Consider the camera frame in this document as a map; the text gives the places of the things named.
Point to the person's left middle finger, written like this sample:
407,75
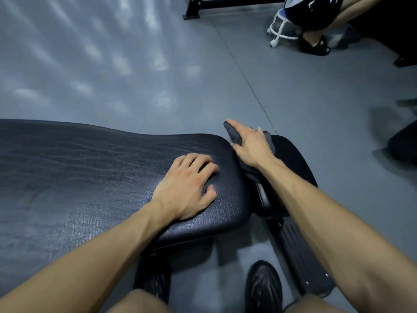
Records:
200,161

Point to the person's left little finger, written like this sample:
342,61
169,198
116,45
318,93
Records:
177,162

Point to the black metal rack base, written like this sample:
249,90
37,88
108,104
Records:
208,3

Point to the black metal bench frame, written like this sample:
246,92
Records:
299,257

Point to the black gym equipment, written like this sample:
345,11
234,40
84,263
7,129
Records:
387,26

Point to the person's left forearm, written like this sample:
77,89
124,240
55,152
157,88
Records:
81,267

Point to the black rounded object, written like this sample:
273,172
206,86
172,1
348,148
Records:
404,143

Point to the person's right hand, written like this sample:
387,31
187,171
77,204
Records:
254,148

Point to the person's left leg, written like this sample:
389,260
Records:
138,303

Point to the person's right leg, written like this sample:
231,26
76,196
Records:
312,305

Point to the black bench seat pad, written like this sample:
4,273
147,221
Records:
293,159

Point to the person's left thumb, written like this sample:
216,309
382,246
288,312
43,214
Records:
209,193

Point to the dark grey cloth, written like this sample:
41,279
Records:
233,135

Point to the black leather bench pad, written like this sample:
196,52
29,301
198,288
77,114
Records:
81,175

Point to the person's black shoe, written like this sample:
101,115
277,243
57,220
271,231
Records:
153,278
262,286
316,48

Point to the white wheeled stool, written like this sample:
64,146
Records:
279,27

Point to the person's left hand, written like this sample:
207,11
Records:
182,192

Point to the person's right thumb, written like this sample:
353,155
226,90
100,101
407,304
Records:
237,149

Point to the person's black right shoe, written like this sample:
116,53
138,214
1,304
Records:
262,286

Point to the person's black left shoe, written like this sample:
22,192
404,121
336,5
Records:
153,278

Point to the person's right forearm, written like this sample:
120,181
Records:
335,241

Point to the person's leg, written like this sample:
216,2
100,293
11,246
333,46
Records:
138,303
312,305

